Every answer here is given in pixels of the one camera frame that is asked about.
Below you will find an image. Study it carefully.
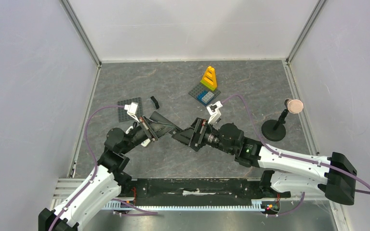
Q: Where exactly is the black microphone stand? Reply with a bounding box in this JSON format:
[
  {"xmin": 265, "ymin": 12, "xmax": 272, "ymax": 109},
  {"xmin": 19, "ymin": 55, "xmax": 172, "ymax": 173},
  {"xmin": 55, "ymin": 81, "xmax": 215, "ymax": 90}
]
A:
[{"xmin": 261, "ymin": 109, "xmax": 289, "ymax": 141}]

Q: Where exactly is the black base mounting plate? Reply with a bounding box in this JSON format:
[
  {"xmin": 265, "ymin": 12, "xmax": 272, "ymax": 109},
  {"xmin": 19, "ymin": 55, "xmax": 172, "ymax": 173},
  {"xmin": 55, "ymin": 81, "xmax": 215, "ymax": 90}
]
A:
[{"xmin": 117, "ymin": 178, "xmax": 291, "ymax": 206}]

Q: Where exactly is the grey blue lego plate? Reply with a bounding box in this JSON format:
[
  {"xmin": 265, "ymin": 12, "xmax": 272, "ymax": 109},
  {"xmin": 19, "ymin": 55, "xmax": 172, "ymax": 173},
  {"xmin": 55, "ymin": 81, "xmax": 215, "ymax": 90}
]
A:
[{"xmin": 188, "ymin": 83, "xmax": 221, "ymax": 106}]

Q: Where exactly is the white slotted cable duct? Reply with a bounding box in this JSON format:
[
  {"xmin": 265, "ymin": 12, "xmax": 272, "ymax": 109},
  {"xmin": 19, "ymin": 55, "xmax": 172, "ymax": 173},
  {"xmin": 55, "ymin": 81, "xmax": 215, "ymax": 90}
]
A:
[{"xmin": 102, "ymin": 200, "xmax": 266, "ymax": 212}]

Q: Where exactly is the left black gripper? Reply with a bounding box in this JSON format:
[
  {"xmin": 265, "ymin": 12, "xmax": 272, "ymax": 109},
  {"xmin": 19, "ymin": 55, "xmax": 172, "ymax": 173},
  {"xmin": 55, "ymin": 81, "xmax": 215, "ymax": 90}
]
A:
[{"xmin": 120, "ymin": 115, "xmax": 175, "ymax": 154}]

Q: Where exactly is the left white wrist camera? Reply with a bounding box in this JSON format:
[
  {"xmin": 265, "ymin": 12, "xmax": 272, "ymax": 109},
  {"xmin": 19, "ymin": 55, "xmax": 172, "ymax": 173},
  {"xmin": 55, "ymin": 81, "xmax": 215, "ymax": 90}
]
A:
[{"xmin": 124, "ymin": 102, "xmax": 139, "ymax": 122}]

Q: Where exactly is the purple cable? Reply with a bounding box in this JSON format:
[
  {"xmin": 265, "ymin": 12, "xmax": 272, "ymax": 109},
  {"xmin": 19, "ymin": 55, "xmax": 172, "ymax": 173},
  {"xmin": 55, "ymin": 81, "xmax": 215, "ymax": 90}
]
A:
[
  {"xmin": 48, "ymin": 105, "xmax": 159, "ymax": 231},
  {"xmin": 222, "ymin": 94, "xmax": 370, "ymax": 218}
]

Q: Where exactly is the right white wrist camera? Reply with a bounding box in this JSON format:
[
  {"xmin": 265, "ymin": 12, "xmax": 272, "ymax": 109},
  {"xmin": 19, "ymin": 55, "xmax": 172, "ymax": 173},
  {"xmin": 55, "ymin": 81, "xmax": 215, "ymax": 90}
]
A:
[{"xmin": 206, "ymin": 101, "xmax": 223, "ymax": 125}]

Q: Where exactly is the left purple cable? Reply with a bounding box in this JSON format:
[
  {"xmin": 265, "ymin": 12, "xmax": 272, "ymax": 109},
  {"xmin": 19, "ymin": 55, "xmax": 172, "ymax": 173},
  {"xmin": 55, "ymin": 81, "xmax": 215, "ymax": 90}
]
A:
[{"xmin": 48, "ymin": 105, "xmax": 159, "ymax": 231}]

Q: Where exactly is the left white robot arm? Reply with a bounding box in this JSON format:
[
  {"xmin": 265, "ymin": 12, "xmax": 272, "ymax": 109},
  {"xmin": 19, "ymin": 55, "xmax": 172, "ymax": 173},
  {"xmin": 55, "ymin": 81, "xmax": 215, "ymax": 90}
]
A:
[{"xmin": 38, "ymin": 112, "xmax": 181, "ymax": 231}]

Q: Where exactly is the dark grey lego baseplate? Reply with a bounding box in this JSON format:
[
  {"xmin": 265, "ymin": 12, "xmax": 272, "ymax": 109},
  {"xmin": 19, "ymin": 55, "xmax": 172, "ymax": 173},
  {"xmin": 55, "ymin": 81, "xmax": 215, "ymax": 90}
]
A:
[{"xmin": 117, "ymin": 97, "xmax": 144, "ymax": 122}]

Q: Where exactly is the black slim remote control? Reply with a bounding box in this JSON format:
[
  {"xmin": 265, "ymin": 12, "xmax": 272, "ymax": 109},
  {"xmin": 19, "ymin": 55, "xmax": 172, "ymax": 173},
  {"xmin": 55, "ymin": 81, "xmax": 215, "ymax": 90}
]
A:
[{"xmin": 165, "ymin": 123, "xmax": 183, "ymax": 135}]

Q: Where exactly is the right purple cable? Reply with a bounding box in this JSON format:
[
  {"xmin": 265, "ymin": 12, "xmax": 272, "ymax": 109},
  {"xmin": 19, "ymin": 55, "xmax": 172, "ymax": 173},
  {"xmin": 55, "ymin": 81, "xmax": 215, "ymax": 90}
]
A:
[{"xmin": 222, "ymin": 94, "xmax": 370, "ymax": 218}]

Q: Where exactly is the yellow green lego tower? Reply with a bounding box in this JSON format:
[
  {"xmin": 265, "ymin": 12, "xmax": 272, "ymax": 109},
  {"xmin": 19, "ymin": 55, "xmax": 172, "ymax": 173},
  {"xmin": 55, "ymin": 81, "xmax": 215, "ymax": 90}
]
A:
[{"xmin": 200, "ymin": 66, "xmax": 217, "ymax": 91}]

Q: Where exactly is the beige foam microphone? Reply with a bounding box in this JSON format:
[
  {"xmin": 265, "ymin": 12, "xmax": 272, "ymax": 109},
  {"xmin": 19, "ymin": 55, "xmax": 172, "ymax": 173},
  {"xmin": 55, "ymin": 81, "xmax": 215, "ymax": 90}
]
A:
[{"xmin": 284, "ymin": 99, "xmax": 304, "ymax": 114}]

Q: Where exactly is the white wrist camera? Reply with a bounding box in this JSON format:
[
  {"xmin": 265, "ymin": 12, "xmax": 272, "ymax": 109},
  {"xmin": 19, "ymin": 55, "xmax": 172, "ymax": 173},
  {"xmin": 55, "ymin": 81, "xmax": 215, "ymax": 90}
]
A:
[
  {"xmin": 206, "ymin": 101, "xmax": 223, "ymax": 125},
  {"xmin": 124, "ymin": 102, "xmax": 139, "ymax": 122}
]

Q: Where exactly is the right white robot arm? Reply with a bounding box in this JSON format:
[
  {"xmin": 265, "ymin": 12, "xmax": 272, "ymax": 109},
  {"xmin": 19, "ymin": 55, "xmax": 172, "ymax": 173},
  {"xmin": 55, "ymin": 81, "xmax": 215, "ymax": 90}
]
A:
[{"xmin": 172, "ymin": 118, "xmax": 357, "ymax": 205}]

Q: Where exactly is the small black plastic piece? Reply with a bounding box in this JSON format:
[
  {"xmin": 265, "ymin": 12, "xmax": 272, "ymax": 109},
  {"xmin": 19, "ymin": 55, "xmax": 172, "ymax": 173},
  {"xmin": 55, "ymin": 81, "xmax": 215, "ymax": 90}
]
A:
[{"xmin": 150, "ymin": 96, "xmax": 160, "ymax": 109}]

